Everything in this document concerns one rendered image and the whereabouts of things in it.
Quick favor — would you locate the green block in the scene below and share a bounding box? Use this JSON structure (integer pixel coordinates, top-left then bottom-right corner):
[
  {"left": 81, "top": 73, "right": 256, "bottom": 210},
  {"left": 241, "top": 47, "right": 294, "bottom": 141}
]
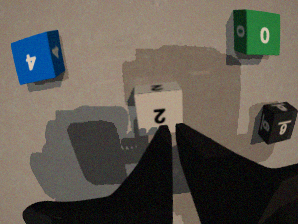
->
[{"left": 233, "top": 10, "right": 281, "bottom": 56}]

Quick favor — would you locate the blue block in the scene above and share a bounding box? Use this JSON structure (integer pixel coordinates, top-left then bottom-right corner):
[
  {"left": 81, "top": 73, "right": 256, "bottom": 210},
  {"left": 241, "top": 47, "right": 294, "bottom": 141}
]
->
[{"left": 11, "top": 30, "right": 65, "bottom": 85}]

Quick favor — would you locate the cream block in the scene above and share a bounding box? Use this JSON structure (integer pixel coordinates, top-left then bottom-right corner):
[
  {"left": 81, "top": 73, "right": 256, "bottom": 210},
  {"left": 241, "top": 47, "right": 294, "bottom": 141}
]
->
[{"left": 134, "top": 81, "right": 182, "bottom": 136}]

